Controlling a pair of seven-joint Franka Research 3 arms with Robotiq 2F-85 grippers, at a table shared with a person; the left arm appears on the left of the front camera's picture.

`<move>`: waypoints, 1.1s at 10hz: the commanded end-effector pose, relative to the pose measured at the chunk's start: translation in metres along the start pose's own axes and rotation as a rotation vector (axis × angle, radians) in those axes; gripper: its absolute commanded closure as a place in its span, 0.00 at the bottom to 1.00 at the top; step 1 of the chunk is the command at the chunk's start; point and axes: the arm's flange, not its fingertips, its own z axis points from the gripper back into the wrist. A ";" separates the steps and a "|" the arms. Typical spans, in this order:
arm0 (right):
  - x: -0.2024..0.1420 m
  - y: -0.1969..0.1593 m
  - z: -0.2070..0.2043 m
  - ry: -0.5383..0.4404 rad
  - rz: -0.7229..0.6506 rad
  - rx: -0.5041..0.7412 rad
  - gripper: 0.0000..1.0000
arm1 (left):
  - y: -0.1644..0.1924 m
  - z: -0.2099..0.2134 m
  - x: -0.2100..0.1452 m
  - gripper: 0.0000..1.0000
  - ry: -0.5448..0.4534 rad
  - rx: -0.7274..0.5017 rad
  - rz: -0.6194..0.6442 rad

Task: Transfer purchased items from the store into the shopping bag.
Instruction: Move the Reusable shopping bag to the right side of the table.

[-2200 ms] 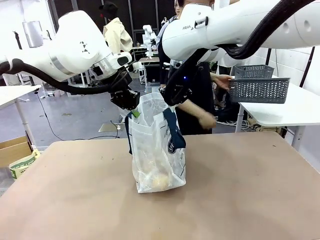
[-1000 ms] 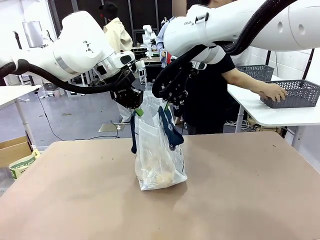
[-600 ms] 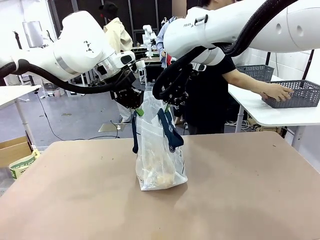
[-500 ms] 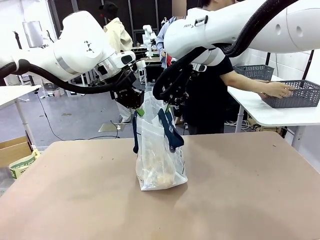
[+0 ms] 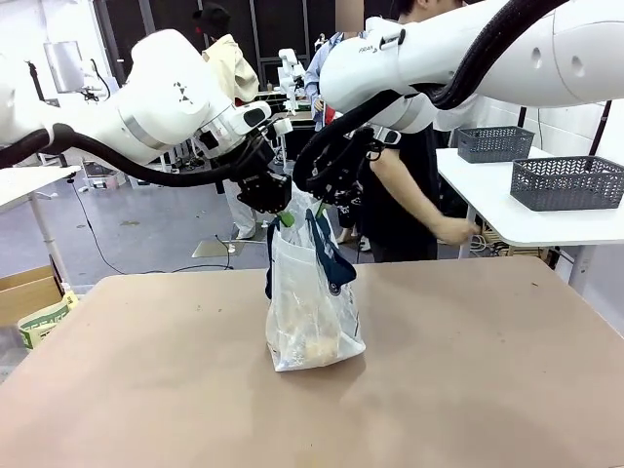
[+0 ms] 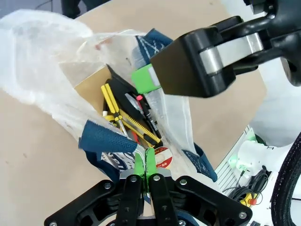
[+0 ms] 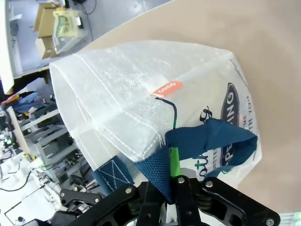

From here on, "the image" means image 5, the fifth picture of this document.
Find white desk with round leg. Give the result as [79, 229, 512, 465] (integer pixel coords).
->
[0, 165, 82, 290]

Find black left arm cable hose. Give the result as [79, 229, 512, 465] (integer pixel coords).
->
[0, 123, 236, 189]

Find white navy plastic shopping bag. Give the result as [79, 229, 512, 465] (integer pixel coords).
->
[263, 189, 368, 374]

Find tan packaged item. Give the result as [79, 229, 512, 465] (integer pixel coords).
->
[287, 311, 343, 368]

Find grey panel on stand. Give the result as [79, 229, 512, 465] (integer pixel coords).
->
[42, 40, 88, 95]

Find paper bag with green print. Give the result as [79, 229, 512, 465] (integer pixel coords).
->
[18, 291, 80, 350]

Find person in black t-shirt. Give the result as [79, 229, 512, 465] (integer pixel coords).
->
[359, 0, 467, 264]

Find person's right hand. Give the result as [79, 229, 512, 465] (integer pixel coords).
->
[435, 215, 483, 246]

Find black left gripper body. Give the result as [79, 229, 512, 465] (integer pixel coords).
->
[236, 170, 293, 202]

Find metal floor plate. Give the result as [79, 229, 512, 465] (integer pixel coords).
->
[190, 239, 249, 260]

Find dark grey plastic basket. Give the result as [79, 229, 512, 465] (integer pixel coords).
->
[510, 155, 624, 213]
[455, 125, 536, 165]

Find brown cardboard box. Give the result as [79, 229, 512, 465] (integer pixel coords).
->
[0, 264, 65, 327]

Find black frame desk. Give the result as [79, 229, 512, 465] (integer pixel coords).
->
[36, 152, 70, 170]

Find black floor cable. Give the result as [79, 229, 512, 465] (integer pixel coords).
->
[66, 175, 238, 275]

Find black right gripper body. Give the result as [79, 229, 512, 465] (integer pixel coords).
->
[315, 129, 368, 192]

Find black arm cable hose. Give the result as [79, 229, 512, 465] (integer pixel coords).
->
[293, 0, 572, 195]
[0, 123, 236, 189]

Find person's right forearm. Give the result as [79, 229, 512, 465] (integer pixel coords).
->
[387, 175, 448, 238]

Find stacked storage bins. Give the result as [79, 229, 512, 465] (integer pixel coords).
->
[80, 163, 128, 192]

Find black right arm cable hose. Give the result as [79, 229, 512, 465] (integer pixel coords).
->
[293, 0, 572, 195]

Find person in blue shirt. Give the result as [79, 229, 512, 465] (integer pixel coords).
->
[303, 0, 366, 134]

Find person in cream hoodie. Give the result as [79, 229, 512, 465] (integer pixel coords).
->
[191, 2, 260, 241]

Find white cable bundle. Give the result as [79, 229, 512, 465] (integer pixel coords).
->
[467, 232, 506, 255]

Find white side table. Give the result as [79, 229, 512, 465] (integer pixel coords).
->
[435, 144, 624, 294]

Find wooden crate under table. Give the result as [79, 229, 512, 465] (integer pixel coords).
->
[487, 228, 558, 260]

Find background person in black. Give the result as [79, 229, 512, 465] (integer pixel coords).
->
[334, 192, 375, 253]

